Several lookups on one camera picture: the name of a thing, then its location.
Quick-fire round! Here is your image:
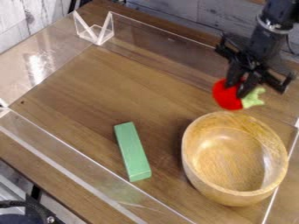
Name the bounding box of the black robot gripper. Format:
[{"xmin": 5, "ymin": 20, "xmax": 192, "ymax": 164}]
[{"xmin": 215, "ymin": 36, "xmax": 295, "ymax": 99}]

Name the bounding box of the red plush strawberry toy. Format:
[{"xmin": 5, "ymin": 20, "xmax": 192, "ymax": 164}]
[{"xmin": 211, "ymin": 78, "xmax": 267, "ymax": 111}]

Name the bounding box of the wooden bowl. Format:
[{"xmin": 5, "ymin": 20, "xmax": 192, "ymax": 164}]
[{"xmin": 182, "ymin": 111, "xmax": 288, "ymax": 207}]

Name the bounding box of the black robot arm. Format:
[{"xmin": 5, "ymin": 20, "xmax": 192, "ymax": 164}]
[{"xmin": 215, "ymin": 0, "xmax": 299, "ymax": 98}]

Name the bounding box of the green rectangular block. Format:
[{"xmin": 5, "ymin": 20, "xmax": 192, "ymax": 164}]
[{"xmin": 115, "ymin": 122, "xmax": 152, "ymax": 182}]

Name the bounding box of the black metal clamp base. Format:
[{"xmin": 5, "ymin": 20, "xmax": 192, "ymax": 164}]
[{"xmin": 24, "ymin": 185, "xmax": 65, "ymax": 224}]

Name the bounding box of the clear acrylic enclosure wall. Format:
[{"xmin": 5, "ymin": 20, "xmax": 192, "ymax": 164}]
[{"xmin": 0, "ymin": 14, "xmax": 299, "ymax": 224}]

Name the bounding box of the clear acrylic corner bracket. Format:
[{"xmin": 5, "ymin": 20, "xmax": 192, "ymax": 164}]
[{"xmin": 72, "ymin": 11, "xmax": 115, "ymax": 46}]

